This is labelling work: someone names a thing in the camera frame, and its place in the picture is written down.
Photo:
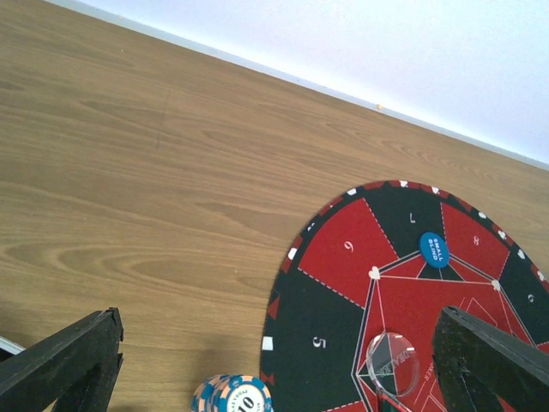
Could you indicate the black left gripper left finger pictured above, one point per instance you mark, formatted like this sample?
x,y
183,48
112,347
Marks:
x,y
74,369

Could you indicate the blue small blind button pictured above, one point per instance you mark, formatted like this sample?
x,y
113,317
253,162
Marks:
x,y
434,250

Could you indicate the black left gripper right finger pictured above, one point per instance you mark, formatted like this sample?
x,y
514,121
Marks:
x,y
479,367

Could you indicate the round red black poker mat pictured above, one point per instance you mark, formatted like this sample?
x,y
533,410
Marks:
x,y
355,271

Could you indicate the clear round dealer button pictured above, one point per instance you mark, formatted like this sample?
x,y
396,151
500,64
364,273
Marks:
x,y
392,364

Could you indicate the blue 10 chip stack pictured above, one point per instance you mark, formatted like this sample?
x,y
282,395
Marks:
x,y
232,393

